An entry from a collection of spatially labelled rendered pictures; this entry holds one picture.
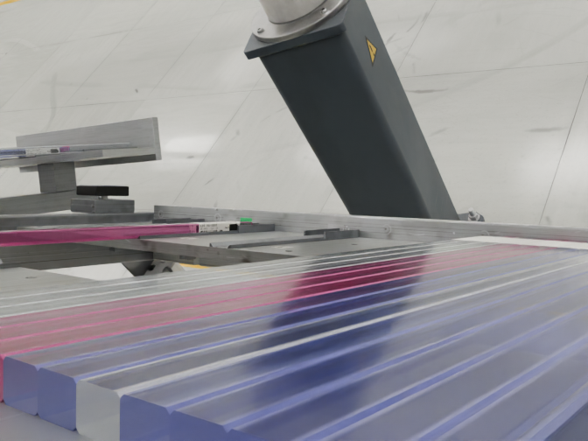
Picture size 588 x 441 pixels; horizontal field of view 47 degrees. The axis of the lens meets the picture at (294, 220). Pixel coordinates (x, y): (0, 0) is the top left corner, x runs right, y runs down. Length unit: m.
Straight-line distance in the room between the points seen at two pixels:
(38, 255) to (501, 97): 1.46
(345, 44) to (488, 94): 0.93
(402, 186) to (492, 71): 0.84
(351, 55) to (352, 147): 0.20
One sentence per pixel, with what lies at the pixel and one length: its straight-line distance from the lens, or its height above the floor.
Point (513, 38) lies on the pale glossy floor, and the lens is 2.20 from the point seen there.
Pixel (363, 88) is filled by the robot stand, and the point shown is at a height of 0.57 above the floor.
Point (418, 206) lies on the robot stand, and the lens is 1.37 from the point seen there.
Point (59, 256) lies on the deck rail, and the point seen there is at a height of 0.80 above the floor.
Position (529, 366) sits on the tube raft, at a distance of 0.17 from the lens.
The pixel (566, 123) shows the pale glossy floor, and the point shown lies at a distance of 1.84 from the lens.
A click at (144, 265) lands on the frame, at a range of 0.98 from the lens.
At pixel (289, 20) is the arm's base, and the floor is 0.71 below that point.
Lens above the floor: 1.19
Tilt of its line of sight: 38 degrees down
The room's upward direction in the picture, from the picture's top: 33 degrees counter-clockwise
